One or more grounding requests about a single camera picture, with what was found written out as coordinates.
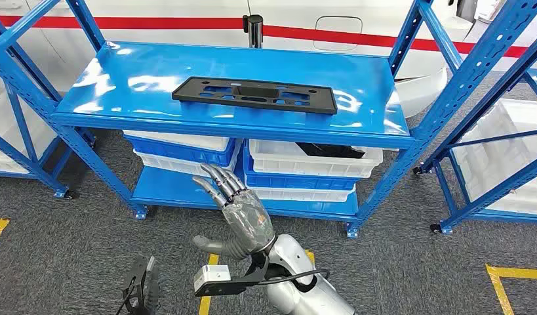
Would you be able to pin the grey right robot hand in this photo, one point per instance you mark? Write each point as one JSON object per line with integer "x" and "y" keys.
{"x": 246, "y": 217}

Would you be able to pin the black plastic car part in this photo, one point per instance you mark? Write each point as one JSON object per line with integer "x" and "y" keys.
{"x": 194, "y": 93}

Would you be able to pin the black part inside bin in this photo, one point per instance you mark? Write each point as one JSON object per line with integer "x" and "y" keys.
{"x": 329, "y": 151}

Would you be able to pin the blue plastic bin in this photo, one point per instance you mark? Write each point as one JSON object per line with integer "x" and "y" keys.
{"x": 185, "y": 155}
{"x": 294, "y": 181}

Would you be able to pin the white car with red stripe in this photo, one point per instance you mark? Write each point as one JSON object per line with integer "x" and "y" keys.
{"x": 164, "y": 8}

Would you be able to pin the stack of white bins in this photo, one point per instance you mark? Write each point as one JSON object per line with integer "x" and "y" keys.
{"x": 502, "y": 161}
{"x": 3, "y": 126}

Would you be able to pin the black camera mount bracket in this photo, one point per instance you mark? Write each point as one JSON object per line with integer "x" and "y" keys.
{"x": 250, "y": 278}

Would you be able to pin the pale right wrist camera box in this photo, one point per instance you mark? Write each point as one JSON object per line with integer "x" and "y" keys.
{"x": 211, "y": 276}

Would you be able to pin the chrome stanchion post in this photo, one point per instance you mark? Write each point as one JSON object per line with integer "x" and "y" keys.
{"x": 254, "y": 30}

